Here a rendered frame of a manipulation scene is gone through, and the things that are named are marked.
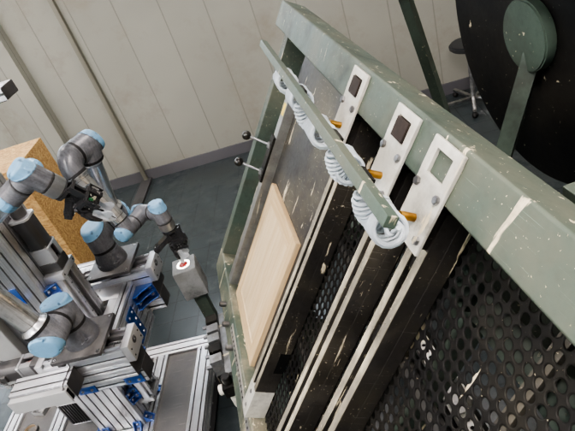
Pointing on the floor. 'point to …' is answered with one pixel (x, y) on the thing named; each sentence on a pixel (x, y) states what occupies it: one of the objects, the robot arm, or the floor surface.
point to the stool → (469, 80)
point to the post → (205, 305)
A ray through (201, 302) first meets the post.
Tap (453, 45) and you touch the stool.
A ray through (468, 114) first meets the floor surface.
